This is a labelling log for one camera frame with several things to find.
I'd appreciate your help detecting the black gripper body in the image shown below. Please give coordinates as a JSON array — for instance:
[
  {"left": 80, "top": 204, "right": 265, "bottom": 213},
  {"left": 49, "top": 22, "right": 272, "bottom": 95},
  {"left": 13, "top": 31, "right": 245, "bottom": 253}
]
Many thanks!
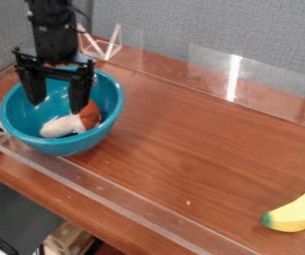
[{"left": 11, "top": 23, "right": 94, "bottom": 81}]

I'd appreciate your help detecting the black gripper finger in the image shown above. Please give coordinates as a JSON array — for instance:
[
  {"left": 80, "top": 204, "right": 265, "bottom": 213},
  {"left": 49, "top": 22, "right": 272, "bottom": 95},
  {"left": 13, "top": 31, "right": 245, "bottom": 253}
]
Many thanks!
[
  {"left": 15, "top": 66, "right": 46, "bottom": 106},
  {"left": 69, "top": 66, "right": 94, "bottom": 114}
]

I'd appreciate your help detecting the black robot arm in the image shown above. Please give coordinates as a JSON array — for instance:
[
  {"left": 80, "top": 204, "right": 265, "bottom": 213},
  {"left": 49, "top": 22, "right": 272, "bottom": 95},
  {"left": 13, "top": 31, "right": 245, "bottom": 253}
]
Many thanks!
[{"left": 11, "top": 0, "right": 96, "bottom": 114}]

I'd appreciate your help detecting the blue ceramic bowl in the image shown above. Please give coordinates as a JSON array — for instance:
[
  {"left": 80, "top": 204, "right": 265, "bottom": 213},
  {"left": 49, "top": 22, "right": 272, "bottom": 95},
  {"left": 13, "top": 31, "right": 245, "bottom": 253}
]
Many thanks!
[{"left": 0, "top": 70, "right": 125, "bottom": 156}]

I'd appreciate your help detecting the clear acrylic front barrier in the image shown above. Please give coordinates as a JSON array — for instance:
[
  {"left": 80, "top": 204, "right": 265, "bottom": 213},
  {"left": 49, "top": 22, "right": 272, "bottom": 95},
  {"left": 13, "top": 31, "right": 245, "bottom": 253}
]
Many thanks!
[{"left": 0, "top": 103, "right": 261, "bottom": 255}]

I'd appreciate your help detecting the clear acrylic barrier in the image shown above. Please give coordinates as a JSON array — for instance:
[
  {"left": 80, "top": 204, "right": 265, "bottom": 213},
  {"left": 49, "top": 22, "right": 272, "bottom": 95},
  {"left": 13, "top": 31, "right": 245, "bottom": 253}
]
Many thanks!
[
  {"left": 96, "top": 28, "right": 305, "bottom": 126},
  {"left": 0, "top": 103, "right": 261, "bottom": 255}
]

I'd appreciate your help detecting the clear acrylic back barrier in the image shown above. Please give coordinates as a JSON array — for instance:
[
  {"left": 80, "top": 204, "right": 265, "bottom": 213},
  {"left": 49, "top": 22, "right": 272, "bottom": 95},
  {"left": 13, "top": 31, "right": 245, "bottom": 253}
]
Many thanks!
[{"left": 96, "top": 28, "right": 305, "bottom": 126}]

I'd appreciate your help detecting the wooden object below table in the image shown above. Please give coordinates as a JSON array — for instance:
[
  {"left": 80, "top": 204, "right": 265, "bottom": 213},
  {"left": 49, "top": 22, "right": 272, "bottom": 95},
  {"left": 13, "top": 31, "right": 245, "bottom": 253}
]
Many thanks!
[{"left": 42, "top": 222, "right": 94, "bottom": 255}]

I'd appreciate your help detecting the yellow toy banana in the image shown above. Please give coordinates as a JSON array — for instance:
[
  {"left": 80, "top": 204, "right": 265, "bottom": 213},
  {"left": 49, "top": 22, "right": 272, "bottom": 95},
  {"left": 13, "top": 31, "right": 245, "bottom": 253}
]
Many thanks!
[{"left": 260, "top": 193, "right": 305, "bottom": 232}]

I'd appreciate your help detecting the clear acrylic corner bracket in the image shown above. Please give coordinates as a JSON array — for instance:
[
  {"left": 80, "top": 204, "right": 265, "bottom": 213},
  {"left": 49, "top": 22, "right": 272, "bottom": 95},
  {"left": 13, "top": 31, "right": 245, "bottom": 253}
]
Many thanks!
[{"left": 77, "top": 23, "right": 122, "bottom": 61}]

